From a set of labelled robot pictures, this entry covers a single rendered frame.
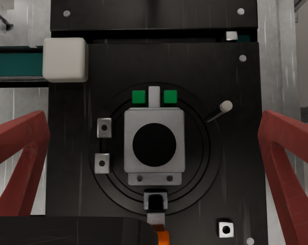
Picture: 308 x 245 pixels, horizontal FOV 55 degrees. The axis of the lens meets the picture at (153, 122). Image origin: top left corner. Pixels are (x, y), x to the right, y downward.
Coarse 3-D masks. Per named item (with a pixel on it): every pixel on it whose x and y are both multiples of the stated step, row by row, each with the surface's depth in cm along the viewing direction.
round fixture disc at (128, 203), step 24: (120, 96) 31; (192, 96) 31; (96, 120) 31; (120, 120) 31; (192, 120) 31; (96, 144) 30; (120, 144) 30; (192, 144) 30; (216, 144) 30; (120, 168) 30; (192, 168) 30; (216, 168) 30; (120, 192) 30; (168, 192) 30; (192, 192) 30
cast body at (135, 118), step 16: (128, 112) 21; (144, 112) 21; (160, 112) 21; (176, 112) 21; (128, 128) 21; (144, 128) 20; (160, 128) 20; (176, 128) 21; (128, 144) 21; (144, 144) 20; (160, 144) 20; (176, 144) 20; (128, 160) 21; (144, 160) 20; (160, 160) 20; (176, 160) 21; (128, 176) 24; (144, 176) 24; (160, 176) 24; (176, 176) 24
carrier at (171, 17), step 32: (64, 0) 34; (96, 0) 34; (128, 0) 34; (160, 0) 34; (192, 0) 34; (224, 0) 34; (256, 0) 34; (64, 32) 34; (96, 32) 34; (128, 32) 34; (160, 32) 34; (192, 32) 35; (224, 32) 35
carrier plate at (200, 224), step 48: (96, 48) 34; (144, 48) 34; (192, 48) 34; (240, 48) 34; (48, 96) 33; (96, 96) 33; (240, 96) 33; (48, 144) 33; (240, 144) 32; (48, 192) 32; (96, 192) 32; (240, 192) 32; (192, 240) 31; (240, 240) 31
